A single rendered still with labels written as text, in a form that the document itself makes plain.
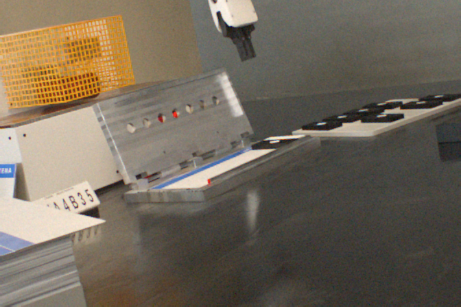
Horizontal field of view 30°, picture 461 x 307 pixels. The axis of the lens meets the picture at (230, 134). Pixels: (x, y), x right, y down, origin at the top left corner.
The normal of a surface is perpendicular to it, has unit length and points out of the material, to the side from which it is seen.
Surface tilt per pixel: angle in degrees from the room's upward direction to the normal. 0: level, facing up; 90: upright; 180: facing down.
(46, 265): 90
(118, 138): 74
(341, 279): 0
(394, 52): 90
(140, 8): 90
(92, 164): 90
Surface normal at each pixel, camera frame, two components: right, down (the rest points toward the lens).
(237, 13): 0.72, -0.25
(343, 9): -0.57, 0.22
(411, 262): -0.18, -0.97
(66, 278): 0.55, 0.02
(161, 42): 0.80, -0.06
